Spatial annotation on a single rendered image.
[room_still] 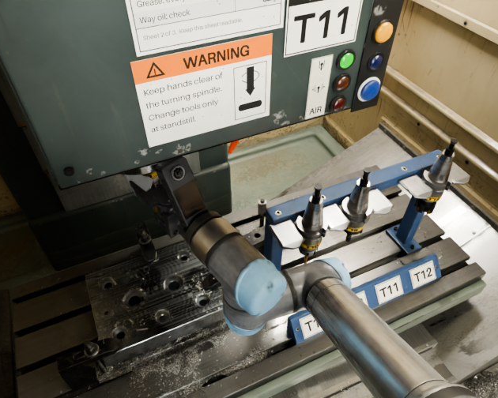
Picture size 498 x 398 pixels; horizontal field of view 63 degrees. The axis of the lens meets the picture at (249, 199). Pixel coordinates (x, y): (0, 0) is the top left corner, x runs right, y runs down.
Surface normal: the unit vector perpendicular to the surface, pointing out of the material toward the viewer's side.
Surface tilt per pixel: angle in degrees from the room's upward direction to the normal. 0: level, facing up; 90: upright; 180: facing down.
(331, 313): 52
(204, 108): 90
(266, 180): 0
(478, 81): 90
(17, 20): 90
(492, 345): 24
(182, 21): 90
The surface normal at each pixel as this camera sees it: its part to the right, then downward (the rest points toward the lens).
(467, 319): -0.37, -0.51
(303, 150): 0.00, -0.70
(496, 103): -0.91, 0.30
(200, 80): 0.42, 0.65
